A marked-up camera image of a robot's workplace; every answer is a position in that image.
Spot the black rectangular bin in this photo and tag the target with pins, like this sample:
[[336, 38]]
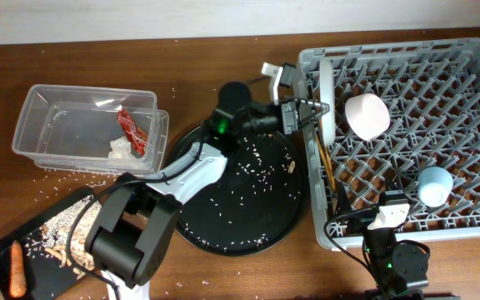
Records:
[[45, 278]]

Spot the red snack wrapper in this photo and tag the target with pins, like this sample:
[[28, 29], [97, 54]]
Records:
[[134, 134]]

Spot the orange carrot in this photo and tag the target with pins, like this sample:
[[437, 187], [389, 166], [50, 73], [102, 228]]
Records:
[[17, 281]]

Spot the peanut shell on tray right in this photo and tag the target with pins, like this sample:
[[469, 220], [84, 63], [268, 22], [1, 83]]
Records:
[[291, 167]]

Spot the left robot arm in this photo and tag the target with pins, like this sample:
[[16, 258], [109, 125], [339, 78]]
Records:
[[132, 231]]

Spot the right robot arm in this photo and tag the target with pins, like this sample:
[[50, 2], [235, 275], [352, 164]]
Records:
[[398, 267]]

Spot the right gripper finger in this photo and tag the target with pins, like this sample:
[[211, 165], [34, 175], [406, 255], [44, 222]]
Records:
[[391, 187], [343, 206]]

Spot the grey plate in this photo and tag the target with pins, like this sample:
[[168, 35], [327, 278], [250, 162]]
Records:
[[326, 89]]

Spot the wooden chopstick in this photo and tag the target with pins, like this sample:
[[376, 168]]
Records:
[[327, 133], [326, 161]]

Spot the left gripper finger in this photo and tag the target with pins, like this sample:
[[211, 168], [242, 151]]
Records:
[[313, 117], [312, 103]]

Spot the pile of peanut shells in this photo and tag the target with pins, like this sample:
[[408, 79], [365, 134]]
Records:
[[54, 241]]

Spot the round black tray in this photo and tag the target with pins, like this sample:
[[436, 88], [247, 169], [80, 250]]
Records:
[[253, 205]]

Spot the blue cup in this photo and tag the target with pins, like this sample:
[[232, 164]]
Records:
[[434, 186]]

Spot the white tissue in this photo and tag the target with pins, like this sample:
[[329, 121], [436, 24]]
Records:
[[121, 148]]

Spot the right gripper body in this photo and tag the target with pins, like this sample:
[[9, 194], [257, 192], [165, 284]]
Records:
[[372, 221]]

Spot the grey dishwasher rack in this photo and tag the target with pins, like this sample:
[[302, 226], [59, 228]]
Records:
[[432, 92]]

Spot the clear plastic bin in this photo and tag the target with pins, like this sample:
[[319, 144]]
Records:
[[72, 127]]

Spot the pile of rice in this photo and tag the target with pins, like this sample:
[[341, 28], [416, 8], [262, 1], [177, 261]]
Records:
[[65, 218]]

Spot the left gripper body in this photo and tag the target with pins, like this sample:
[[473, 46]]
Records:
[[290, 116]]

